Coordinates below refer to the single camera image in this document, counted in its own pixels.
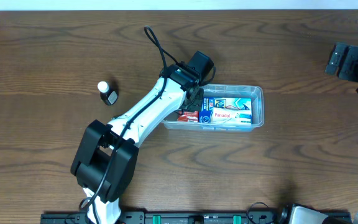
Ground blue KoolFever box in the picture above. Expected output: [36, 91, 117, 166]
[199, 97, 252, 123]

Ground clear plastic container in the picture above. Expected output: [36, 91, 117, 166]
[162, 84, 264, 132]

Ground white Panadol box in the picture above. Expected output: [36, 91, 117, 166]
[211, 108, 252, 124]

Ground dark medicine bottle white cap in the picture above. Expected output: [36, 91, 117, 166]
[97, 81, 118, 106]

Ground red Panadol box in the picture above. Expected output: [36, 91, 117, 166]
[177, 111, 199, 123]

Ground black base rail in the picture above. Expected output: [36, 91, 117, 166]
[40, 210, 351, 224]

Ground left black cable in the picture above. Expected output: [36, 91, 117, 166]
[78, 26, 217, 224]

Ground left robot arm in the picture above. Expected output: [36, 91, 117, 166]
[70, 77, 186, 223]

